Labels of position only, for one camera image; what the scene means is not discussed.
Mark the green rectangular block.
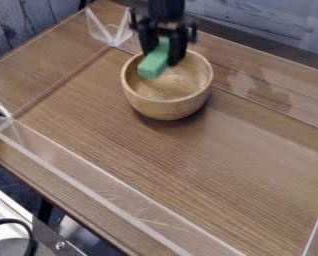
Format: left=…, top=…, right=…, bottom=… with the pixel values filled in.
left=138, top=37, right=170, bottom=79

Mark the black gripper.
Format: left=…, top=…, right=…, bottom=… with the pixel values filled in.
left=130, top=0, right=198, bottom=66

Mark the black cable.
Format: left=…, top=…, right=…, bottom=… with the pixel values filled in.
left=0, top=218, right=39, bottom=256

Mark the black table leg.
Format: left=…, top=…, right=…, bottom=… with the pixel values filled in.
left=38, top=199, right=54, bottom=224

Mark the brown wooden bowl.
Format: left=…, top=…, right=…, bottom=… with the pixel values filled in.
left=121, top=50, right=214, bottom=120

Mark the clear acrylic front barrier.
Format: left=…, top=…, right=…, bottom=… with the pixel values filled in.
left=0, top=94, right=248, bottom=256

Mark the clear acrylic corner bracket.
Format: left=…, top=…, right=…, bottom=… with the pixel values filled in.
left=85, top=8, right=133, bottom=47

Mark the metal bracket with screw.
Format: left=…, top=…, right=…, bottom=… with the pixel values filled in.
left=33, top=217, right=87, bottom=256

